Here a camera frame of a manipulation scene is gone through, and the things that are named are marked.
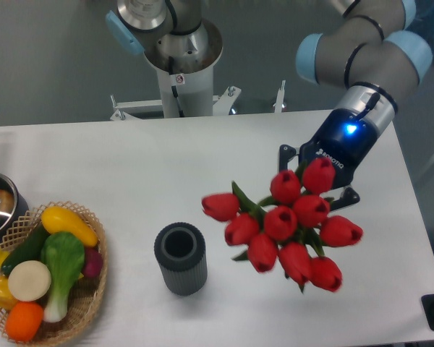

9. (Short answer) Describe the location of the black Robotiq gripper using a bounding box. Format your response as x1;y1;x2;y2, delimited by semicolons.
278;108;378;215

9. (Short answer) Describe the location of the red tulip bouquet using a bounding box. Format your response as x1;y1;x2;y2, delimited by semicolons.
201;158;363;292

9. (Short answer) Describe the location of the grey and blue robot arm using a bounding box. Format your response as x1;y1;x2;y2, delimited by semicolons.
106;1;433;210

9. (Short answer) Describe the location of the dark grey ribbed vase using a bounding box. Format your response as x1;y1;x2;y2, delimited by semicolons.
154;222;208;296

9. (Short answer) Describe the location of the purple red radish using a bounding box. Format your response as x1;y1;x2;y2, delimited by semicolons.
81;248;103;278

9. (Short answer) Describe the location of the woven wicker basket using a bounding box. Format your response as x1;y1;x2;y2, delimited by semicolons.
0;201;109;346

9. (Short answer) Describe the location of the yellow squash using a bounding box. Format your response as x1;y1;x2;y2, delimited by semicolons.
41;206;98;247

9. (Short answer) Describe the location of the green bok choy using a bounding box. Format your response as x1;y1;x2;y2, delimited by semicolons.
41;231;85;323

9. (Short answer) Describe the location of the dark green cucumber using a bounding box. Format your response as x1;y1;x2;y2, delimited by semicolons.
0;224;50;276

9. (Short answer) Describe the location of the round white radish slice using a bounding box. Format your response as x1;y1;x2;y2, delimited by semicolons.
8;260;51;301

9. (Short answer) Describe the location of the orange fruit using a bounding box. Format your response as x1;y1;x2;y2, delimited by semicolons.
5;301;43;343

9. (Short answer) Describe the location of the yellow bell pepper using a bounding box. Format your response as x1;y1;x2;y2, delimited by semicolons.
0;275;18;311

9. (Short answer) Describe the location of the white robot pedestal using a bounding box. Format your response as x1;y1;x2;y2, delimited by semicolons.
109;68;286;122

